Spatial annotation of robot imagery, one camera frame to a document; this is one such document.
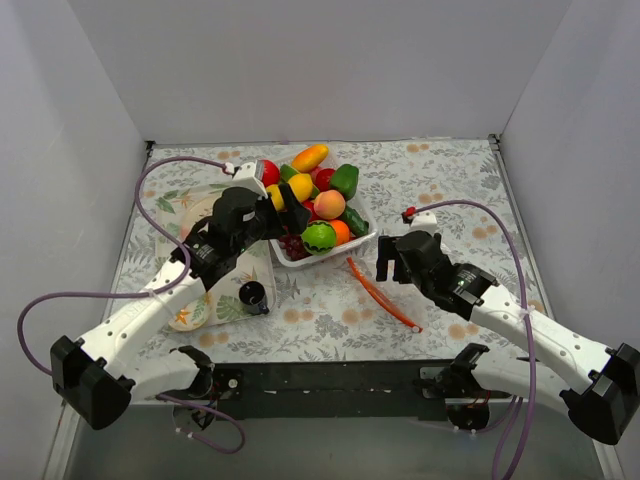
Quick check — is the dark green cucumber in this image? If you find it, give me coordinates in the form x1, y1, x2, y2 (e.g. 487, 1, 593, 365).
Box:
339, 206, 369, 238

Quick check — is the orange fruit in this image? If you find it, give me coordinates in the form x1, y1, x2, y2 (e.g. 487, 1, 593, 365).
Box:
329, 219, 351, 247

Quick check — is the red tomato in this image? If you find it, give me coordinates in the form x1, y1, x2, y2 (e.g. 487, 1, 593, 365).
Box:
314, 168, 335, 192

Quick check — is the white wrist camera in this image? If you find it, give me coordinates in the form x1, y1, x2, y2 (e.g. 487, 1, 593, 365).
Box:
231, 160, 267, 196
401, 207, 438, 236

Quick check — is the floral table mat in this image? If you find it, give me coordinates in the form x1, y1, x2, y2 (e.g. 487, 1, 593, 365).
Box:
140, 139, 546, 363

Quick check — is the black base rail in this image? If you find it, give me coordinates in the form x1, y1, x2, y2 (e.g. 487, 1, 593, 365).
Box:
154, 359, 516, 424

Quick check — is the green toy watermelon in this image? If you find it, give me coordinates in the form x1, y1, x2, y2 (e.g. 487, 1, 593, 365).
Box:
301, 220, 336, 255

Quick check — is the dark red grape bunch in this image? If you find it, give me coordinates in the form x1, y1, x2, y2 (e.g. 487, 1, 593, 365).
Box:
278, 234, 310, 261

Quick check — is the orange yellow mango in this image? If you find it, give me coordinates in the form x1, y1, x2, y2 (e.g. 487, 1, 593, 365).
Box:
291, 144, 329, 173

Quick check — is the pink beige round plate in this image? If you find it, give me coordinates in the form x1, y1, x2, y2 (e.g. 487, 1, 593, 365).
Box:
180, 194, 220, 240

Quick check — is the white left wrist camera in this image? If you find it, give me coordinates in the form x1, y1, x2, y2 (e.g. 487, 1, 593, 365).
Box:
231, 160, 267, 196

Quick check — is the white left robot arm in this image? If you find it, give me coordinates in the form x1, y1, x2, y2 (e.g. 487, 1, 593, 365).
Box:
50, 185, 311, 430

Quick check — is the leaf patterned rectangular tray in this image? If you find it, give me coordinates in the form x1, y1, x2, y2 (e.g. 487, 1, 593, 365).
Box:
155, 182, 276, 332

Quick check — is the dark blue cup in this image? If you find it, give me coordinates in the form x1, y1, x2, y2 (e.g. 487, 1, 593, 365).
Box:
238, 281, 269, 316

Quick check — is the yellow lemon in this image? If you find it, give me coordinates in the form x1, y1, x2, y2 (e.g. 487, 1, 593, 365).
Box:
287, 173, 314, 203

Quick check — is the yellow fruit left side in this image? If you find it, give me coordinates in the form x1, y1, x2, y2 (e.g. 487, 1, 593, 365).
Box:
266, 184, 286, 212

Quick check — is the green bell pepper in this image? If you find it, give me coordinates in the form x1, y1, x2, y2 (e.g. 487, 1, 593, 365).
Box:
329, 164, 359, 201

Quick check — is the white plastic fruit basket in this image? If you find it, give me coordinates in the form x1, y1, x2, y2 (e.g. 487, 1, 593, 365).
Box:
257, 144, 378, 268

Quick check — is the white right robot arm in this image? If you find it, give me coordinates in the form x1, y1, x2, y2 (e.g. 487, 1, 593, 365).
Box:
376, 231, 639, 445

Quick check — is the orange pink peach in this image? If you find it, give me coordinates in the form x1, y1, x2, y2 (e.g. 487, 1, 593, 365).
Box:
314, 190, 346, 220

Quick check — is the clear zip top bag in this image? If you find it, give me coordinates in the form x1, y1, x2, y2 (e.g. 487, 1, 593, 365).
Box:
347, 257, 423, 333

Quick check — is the red apple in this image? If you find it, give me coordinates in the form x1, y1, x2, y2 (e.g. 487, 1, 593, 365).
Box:
259, 159, 280, 187

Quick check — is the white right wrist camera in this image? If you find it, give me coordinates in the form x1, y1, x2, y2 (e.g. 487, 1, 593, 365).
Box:
401, 207, 438, 236

